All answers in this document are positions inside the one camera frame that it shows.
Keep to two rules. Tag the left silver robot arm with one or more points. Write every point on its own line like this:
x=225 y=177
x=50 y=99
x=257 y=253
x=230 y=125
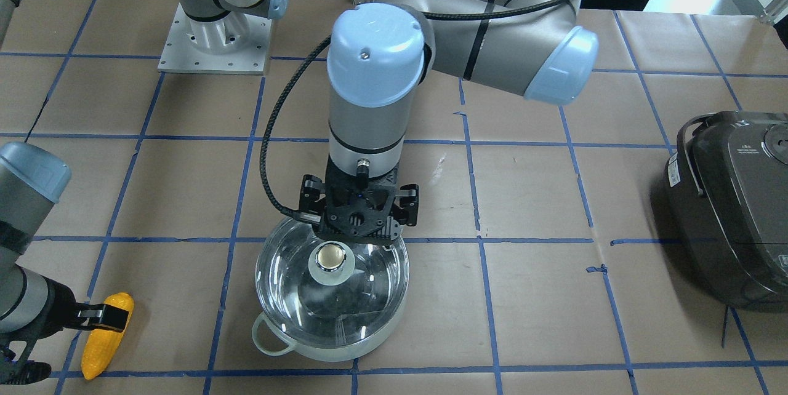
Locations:
x=379 y=54

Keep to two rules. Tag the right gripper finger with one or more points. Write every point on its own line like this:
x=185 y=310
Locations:
x=102 y=316

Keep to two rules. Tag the dark brown rice cooker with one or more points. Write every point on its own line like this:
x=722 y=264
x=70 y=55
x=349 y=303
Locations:
x=727 y=189

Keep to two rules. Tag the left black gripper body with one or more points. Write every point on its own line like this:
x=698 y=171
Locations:
x=311 y=194

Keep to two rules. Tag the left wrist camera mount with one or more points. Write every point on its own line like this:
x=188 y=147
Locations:
x=360 y=217

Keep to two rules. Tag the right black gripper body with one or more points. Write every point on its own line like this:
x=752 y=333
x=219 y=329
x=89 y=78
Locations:
x=54 y=304

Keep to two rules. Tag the pale green electric pot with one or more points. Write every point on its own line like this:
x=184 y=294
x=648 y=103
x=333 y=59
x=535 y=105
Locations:
x=326 y=339

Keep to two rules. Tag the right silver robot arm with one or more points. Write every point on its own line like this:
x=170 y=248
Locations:
x=33 y=180

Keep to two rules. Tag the yellow corn cob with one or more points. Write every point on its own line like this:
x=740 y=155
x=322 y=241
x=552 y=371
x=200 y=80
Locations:
x=101 y=344

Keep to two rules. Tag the glass pot lid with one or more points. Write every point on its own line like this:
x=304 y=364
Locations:
x=332 y=284

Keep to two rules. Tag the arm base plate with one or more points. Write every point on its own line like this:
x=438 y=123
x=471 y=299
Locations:
x=236 y=44

